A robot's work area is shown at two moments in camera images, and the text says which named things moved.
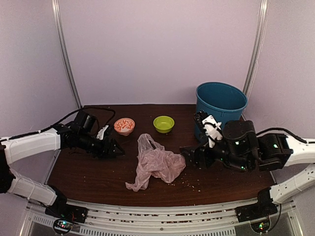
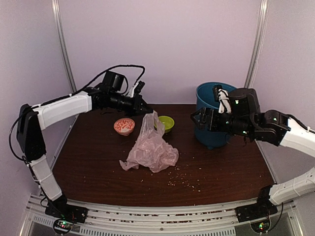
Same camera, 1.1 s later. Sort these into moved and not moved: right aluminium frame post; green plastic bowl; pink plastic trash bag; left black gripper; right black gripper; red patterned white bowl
Moved: left black gripper; right black gripper; pink plastic trash bag
Not moved: red patterned white bowl; right aluminium frame post; green plastic bowl
